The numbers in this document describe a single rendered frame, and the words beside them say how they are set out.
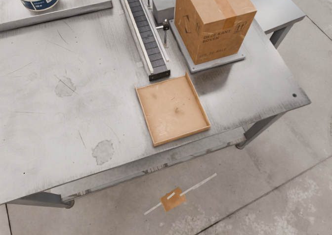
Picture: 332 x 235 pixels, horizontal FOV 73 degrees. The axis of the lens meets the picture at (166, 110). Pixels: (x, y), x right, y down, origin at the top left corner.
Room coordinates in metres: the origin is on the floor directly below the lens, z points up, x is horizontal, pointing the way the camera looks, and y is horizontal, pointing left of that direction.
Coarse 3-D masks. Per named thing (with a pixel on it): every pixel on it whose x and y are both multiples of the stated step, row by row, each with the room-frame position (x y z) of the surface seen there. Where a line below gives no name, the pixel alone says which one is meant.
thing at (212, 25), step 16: (176, 0) 0.95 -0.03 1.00; (192, 0) 0.81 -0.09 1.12; (208, 0) 0.82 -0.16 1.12; (224, 0) 0.82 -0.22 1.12; (240, 0) 0.83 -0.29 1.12; (176, 16) 0.94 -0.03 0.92; (192, 16) 0.78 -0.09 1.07; (208, 16) 0.73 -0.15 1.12; (224, 16) 0.73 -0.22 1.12; (240, 16) 0.75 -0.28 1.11; (192, 32) 0.76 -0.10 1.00; (208, 32) 0.70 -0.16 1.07; (224, 32) 0.73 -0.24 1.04; (240, 32) 0.76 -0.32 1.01; (192, 48) 0.74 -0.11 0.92; (208, 48) 0.71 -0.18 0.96; (224, 48) 0.74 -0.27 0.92
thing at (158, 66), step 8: (128, 0) 1.09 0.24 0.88; (136, 0) 1.09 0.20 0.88; (136, 8) 1.03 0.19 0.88; (136, 16) 0.97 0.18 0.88; (144, 16) 0.97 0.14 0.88; (136, 24) 0.91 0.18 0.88; (144, 24) 0.91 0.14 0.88; (144, 32) 0.86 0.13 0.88; (152, 32) 0.86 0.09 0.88; (144, 40) 0.81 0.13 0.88; (152, 40) 0.81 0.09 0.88; (152, 48) 0.75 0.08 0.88; (144, 56) 0.73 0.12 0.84; (152, 56) 0.70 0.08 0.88; (160, 56) 0.71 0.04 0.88; (152, 64) 0.66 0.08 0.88; (160, 64) 0.66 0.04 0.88; (160, 72) 0.61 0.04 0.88
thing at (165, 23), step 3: (165, 21) 0.83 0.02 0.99; (162, 24) 0.83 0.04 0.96; (165, 24) 0.83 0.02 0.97; (168, 24) 0.83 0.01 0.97; (156, 27) 0.82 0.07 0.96; (159, 27) 0.82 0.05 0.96; (162, 27) 0.82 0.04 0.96; (165, 27) 0.82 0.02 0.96; (168, 27) 0.82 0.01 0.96; (165, 30) 0.82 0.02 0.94; (165, 33) 0.83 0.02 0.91; (165, 36) 0.83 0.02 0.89; (165, 39) 0.83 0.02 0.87; (165, 42) 0.83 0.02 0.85
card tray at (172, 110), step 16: (176, 80) 0.60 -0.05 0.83; (144, 96) 0.50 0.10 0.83; (160, 96) 0.51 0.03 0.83; (176, 96) 0.51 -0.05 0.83; (192, 96) 0.52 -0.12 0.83; (144, 112) 0.41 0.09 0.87; (160, 112) 0.43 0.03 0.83; (176, 112) 0.43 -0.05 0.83; (192, 112) 0.43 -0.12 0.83; (160, 128) 0.35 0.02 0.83; (176, 128) 0.35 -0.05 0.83; (192, 128) 0.36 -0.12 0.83; (208, 128) 0.36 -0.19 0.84; (160, 144) 0.28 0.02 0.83
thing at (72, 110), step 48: (144, 0) 1.15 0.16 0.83; (0, 48) 0.75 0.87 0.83; (48, 48) 0.76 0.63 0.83; (96, 48) 0.78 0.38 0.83; (0, 96) 0.47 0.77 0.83; (48, 96) 0.48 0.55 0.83; (96, 96) 0.49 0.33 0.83; (240, 96) 0.53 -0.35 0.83; (288, 96) 0.54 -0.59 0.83; (0, 144) 0.24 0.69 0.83; (48, 144) 0.25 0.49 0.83; (96, 144) 0.26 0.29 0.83; (144, 144) 0.27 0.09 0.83; (0, 192) 0.05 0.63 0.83
